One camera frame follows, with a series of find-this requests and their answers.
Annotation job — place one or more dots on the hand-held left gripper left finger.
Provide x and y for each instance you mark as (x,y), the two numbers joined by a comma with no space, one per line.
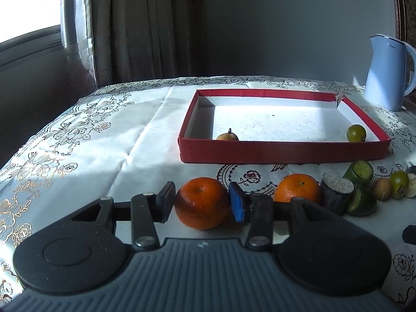
(166,202)

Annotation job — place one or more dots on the small brown fruit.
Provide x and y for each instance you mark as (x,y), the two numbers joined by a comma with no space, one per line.
(382,188)
(227,136)

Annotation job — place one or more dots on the dark wooden frame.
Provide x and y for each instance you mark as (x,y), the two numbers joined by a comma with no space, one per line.
(403,6)

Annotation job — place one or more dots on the light blue electric kettle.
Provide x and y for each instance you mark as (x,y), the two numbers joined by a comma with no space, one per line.
(385,74)

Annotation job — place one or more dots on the large orange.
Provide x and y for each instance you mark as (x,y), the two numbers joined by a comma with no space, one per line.
(201,201)

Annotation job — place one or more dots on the brown patterned curtain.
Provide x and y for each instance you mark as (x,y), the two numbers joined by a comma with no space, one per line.
(136,29)

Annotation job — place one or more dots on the small orange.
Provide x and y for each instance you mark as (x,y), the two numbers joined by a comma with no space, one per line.
(297,188)

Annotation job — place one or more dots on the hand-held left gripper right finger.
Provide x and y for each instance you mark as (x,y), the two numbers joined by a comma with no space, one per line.
(239,203)

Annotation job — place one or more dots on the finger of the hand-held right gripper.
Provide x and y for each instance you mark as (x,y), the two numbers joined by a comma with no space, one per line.
(410,234)

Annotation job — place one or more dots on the green round fruit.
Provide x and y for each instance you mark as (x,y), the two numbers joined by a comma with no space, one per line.
(399,185)
(356,133)

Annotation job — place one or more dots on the window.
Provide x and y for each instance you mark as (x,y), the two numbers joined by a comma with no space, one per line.
(26,6)

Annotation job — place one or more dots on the green cucumber piece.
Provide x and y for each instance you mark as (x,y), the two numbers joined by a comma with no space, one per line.
(362,200)
(359,170)

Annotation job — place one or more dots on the red cardboard box tray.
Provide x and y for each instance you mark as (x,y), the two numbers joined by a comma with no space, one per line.
(260,151)

